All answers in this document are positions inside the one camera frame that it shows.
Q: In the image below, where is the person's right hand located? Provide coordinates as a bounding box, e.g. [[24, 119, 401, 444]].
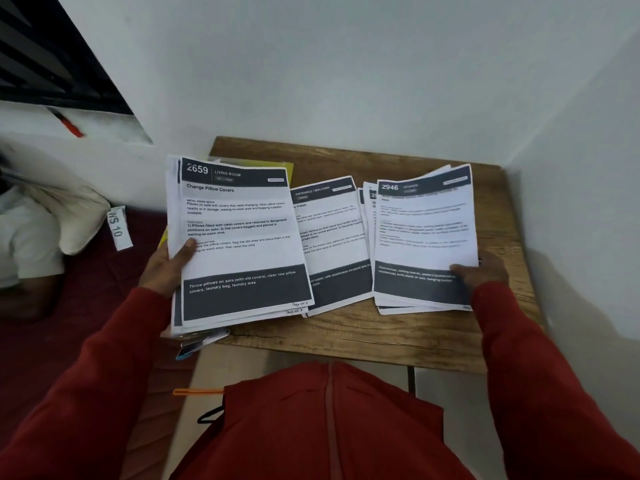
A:
[[449, 250, 510, 297]]

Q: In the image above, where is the person's left hand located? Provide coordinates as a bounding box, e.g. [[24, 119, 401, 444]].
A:
[[138, 238, 199, 299]]

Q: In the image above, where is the sorted pile with dark headers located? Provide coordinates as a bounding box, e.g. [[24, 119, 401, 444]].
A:
[[372, 164, 480, 312]]

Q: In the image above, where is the stack of printed sheets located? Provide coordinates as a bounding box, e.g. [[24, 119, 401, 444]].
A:
[[165, 154, 316, 338]]

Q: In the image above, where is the small pile of printed sheets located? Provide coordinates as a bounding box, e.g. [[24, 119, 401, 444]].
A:
[[289, 175, 375, 318], [357, 164, 473, 316]]

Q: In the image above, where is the yellow patterned plastic folder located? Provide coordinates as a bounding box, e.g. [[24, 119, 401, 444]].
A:
[[157, 157, 295, 251]]

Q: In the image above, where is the person's right forearm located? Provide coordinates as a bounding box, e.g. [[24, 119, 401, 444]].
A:
[[469, 281, 640, 480]]

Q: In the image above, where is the person's left forearm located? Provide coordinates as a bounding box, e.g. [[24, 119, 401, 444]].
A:
[[0, 287, 173, 480]]

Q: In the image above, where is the person's red jacket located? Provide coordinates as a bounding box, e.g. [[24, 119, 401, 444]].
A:
[[169, 361, 476, 480]]

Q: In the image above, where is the white paper label tag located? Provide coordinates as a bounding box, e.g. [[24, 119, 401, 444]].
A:
[[106, 205, 135, 252]]

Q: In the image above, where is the blue and silver stapler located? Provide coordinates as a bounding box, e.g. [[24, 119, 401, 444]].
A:
[[175, 328, 231, 361]]

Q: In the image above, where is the white pillow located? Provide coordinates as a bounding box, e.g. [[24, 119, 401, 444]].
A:
[[0, 144, 112, 256]]

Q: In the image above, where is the maroon bed mattress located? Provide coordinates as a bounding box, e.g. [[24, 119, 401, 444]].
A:
[[0, 209, 199, 480]]

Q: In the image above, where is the red marker on sill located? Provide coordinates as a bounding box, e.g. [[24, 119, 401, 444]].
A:
[[47, 107, 85, 139]]

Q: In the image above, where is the dark louvred window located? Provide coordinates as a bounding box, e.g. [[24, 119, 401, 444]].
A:
[[0, 0, 135, 115]]

